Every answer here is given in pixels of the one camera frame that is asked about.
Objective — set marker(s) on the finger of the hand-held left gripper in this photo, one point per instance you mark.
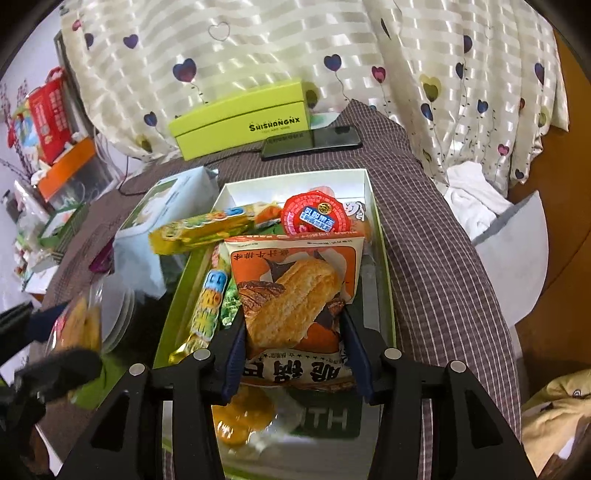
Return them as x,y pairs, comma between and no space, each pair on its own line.
60,369
46,321

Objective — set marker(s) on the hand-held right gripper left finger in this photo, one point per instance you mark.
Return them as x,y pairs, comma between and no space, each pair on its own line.
233,355

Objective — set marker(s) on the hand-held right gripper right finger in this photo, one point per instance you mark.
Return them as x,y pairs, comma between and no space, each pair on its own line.
358,360

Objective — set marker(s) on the large bun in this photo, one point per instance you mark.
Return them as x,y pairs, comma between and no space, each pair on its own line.
76,323

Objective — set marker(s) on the yellow cake clear packet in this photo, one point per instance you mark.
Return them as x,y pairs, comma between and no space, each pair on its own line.
244,415

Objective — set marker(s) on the green white cardboard box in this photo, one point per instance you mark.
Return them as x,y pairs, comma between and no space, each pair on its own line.
378,286

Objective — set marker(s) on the orange white pastry packet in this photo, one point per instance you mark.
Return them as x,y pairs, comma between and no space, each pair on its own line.
295,295

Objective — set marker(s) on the yellow candy bar packet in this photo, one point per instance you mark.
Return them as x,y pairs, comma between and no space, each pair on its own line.
203,226

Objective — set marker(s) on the pink jelly cup red lid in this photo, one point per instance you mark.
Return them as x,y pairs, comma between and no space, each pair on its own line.
316,212

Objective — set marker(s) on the yellow snack bar blue print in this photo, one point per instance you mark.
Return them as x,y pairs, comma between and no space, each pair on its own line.
207,309

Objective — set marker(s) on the green snack packet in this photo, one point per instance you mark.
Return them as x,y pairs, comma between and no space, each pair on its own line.
230,300

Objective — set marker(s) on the green round lid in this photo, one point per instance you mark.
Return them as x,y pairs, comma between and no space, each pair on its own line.
115,374

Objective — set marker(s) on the clear plastic bowl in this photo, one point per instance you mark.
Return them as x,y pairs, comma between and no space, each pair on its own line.
117,318

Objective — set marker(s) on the purple snack packet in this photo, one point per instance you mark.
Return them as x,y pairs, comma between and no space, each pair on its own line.
101,258

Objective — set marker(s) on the green tray box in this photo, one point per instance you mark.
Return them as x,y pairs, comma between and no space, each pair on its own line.
60,230

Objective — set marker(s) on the brown checked tablecloth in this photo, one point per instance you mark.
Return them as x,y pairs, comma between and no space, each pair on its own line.
434,286

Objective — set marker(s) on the small orange snack packet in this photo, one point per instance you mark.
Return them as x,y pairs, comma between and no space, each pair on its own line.
268,214

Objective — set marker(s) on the orange lidded clear storage box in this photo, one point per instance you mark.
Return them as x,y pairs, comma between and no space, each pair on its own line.
69,175

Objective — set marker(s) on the wet wipes pack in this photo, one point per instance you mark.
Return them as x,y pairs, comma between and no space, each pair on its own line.
152,207

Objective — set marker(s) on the white cloth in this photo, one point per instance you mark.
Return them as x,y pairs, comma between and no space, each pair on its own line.
475,198

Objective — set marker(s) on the red carton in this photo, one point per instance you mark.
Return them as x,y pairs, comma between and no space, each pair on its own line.
51,115

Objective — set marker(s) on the yellow printed cloth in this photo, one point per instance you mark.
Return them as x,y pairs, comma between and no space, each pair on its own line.
558,415

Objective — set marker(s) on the black smartphone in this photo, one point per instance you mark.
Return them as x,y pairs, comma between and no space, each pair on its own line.
314,141

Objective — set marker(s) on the lime green box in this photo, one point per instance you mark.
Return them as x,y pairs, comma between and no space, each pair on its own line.
231,120

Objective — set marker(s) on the heart print curtain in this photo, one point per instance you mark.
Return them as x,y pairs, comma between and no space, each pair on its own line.
277,41

